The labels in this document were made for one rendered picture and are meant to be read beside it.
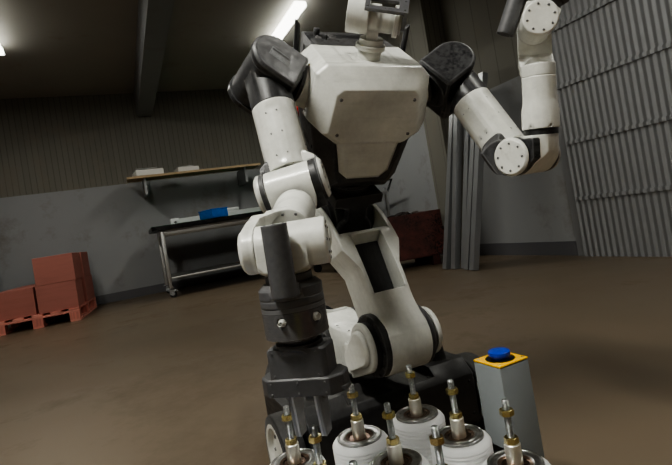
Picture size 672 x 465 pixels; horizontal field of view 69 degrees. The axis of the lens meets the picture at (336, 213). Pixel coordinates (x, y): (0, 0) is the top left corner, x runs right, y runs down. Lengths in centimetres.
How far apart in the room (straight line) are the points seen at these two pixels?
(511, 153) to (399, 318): 42
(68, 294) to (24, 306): 43
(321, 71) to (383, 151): 23
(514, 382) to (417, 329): 25
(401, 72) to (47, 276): 539
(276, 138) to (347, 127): 17
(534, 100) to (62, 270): 553
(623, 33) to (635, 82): 35
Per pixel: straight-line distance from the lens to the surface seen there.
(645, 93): 400
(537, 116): 106
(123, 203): 755
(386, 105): 106
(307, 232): 65
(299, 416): 73
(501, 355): 99
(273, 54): 103
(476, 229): 436
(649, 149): 400
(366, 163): 112
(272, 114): 98
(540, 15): 106
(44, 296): 614
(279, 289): 62
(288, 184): 89
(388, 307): 113
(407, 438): 94
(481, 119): 112
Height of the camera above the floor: 62
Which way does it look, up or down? 1 degrees up
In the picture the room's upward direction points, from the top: 9 degrees counter-clockwise
